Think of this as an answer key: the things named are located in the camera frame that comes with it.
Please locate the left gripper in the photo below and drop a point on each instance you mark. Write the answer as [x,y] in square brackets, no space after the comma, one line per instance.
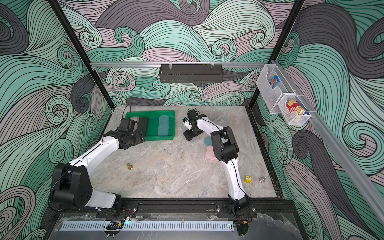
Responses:
[139,137]

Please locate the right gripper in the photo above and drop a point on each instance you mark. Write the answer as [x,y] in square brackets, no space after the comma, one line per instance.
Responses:
[190,134]

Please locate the clear ribbed pencil case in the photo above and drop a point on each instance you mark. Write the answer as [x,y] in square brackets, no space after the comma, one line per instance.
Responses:
[163,127]

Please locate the opaque pink pencil case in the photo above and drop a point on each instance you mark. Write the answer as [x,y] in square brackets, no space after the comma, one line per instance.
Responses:
[210,155]

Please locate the green storage tray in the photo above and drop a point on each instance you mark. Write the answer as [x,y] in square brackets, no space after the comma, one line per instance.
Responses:
[152,132]

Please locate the black pencil case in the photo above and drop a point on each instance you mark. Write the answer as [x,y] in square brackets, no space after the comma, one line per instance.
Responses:
[143,125]

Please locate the translucent pink pencil case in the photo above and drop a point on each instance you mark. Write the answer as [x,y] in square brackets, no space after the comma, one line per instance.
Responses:
[136,119]

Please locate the teal smooth pencil case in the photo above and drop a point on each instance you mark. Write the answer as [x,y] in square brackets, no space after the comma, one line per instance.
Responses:
[208,141]

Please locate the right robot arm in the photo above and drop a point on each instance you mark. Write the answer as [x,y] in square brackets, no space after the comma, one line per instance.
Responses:
[226,151]

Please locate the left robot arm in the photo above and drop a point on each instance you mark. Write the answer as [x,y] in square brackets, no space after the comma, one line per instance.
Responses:
[71,184]

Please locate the yellow die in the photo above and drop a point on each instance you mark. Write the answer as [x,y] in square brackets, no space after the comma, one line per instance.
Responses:
[248,179]

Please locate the blue red item in bin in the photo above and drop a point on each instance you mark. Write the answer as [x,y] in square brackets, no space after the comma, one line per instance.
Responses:
[274,81]

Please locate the red yellow boxes in bin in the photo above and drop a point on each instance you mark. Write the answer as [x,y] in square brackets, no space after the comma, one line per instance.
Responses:
[293,106]

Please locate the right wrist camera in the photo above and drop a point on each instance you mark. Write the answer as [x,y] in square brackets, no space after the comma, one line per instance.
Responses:
[186,122]

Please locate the black wall shelf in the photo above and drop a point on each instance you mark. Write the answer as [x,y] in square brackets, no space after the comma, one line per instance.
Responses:
[191,74]

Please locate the aluminium rail back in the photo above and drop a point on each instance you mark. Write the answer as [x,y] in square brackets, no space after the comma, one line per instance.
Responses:
[136,64]

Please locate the aluminium rail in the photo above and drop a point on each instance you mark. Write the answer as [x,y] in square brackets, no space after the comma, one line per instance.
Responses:
[136,64]
[362,182]

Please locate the white slotted cable duct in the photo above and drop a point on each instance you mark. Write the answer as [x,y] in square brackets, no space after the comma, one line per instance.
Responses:
[217,226]

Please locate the clear wall bin upper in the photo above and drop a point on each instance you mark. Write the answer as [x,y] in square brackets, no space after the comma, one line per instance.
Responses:
[269,95]

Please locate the clear wall bin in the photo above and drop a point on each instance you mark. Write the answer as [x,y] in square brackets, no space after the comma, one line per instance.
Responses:
[269,95]
[293,119]

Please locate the clear wall bin lower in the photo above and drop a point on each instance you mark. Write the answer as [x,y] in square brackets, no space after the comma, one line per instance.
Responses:
[293,119]

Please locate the aluminium rail right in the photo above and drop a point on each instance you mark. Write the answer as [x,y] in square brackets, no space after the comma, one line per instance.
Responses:
[362,182]

